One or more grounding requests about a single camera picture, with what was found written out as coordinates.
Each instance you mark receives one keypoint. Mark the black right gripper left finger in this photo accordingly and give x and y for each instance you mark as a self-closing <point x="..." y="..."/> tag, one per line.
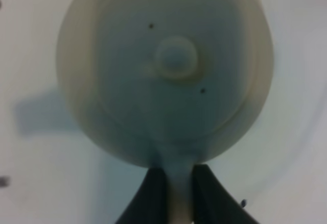
<point x="150" y="204"/>

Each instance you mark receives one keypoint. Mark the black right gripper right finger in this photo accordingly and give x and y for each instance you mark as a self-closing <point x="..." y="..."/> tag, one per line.
<point x="212" y="203"/>

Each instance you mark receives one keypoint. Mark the beige ceramic teapot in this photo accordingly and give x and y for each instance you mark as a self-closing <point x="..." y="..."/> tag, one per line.
<point x="165" y="83"/>

